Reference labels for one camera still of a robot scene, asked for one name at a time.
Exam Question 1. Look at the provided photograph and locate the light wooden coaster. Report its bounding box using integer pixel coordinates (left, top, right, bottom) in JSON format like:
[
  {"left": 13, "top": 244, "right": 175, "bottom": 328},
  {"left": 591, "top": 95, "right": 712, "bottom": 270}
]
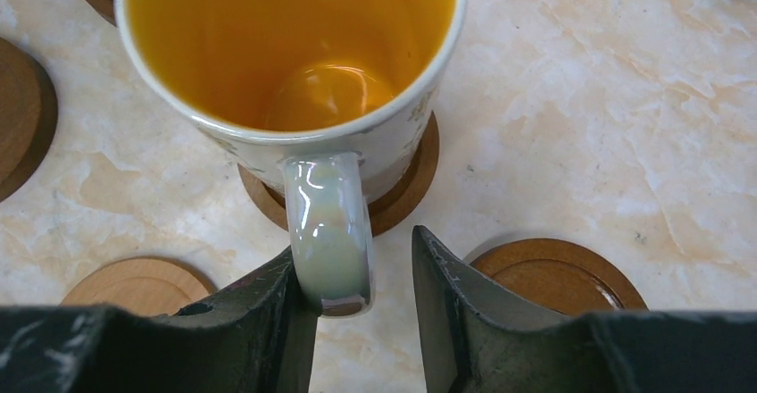
[{"left": 62, "top": 256, "right": 218, "bottom": 316}]

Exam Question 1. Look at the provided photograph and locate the patterned mug yellow inside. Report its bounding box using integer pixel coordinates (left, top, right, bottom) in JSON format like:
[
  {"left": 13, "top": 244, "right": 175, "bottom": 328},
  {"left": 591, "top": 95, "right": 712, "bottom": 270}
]
[{"left": 114, "top": 0, "right": 466, "bottom": 317}]

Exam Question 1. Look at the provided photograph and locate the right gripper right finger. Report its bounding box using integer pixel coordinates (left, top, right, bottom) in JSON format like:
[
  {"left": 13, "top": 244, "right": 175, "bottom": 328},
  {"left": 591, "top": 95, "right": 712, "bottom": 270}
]
[{"left": 412, "top": 225, "right": 756, "bottom": 392}]

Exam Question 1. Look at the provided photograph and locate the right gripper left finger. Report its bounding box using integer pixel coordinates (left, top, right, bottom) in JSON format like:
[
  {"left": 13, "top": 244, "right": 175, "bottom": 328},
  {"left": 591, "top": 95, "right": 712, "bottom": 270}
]
[{"left": 1, "top": 250, "right": 318, "bottom": 392}]

